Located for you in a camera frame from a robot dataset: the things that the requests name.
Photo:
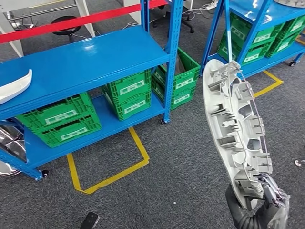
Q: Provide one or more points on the white power strip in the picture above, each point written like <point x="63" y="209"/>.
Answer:
<point x="211" y="5"/>

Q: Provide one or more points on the blue metal shelf rack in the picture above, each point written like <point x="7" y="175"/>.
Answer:
<point x="83" y="60"/>
<point x="262" y="9"/>

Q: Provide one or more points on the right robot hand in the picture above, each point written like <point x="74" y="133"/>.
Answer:
<point x="269" y="211"/>

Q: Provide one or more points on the white table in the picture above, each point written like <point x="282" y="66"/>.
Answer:
<point x="86" y="19"/>

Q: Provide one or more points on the grey wheel hubcap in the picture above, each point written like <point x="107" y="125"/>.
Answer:
<point x="214" y="104"/>
<point x="291" y="3"/>

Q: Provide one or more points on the yellow floor tape rectangle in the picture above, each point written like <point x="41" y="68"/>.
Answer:
<point x="140" y="148"/>

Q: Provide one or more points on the black flat device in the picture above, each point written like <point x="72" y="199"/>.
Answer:
<point x="90" y="220"/>

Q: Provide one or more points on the chrome car part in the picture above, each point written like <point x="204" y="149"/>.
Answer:
<point x="11" y="142"/>

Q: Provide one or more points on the white plastic trim part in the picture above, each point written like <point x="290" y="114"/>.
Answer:
<point x="14" y="88"/>

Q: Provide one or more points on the red barrier tape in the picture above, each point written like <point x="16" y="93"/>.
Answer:
<point x="71" y="22"/>

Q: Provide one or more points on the black office chair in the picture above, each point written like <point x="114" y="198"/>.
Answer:
<point x="188" y="27"/>

